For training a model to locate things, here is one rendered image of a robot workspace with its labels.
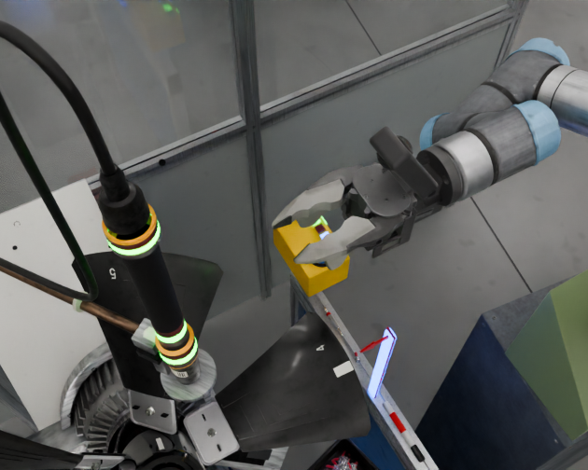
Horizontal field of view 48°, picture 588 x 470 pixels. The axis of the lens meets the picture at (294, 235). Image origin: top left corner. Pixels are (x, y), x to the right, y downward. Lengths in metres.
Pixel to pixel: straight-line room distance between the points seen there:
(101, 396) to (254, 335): 1.33
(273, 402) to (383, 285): 1.50
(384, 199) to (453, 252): 1.97
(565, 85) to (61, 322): 0.88
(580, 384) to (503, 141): 0.60
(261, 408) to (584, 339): 0.57
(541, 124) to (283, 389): 0.59
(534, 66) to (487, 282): 1.78
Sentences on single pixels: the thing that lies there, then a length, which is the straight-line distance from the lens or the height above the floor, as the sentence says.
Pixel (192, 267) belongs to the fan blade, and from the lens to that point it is 0.96.
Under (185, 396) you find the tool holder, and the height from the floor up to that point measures 1.46.
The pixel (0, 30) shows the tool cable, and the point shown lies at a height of 2.00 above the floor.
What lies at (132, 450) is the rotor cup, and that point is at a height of 1.24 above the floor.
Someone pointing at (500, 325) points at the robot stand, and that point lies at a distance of 1.45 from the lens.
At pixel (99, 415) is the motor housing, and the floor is 1.17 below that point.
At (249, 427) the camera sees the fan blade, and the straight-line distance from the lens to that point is 1.12.
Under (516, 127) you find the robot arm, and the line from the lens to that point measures 0.82.
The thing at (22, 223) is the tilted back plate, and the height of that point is 1.34.
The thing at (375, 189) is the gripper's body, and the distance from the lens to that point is 0.74.
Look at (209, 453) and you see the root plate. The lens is 1.12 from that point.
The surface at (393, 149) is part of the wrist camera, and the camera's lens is 0.67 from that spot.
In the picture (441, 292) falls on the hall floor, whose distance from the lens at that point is 2.60.
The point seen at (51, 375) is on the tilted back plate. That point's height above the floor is 1.14.
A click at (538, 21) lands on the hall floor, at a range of 3.69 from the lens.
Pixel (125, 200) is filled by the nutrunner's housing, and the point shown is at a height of 1.86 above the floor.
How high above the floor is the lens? 2.27
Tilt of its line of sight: 58 degrees down
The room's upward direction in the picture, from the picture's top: straight up
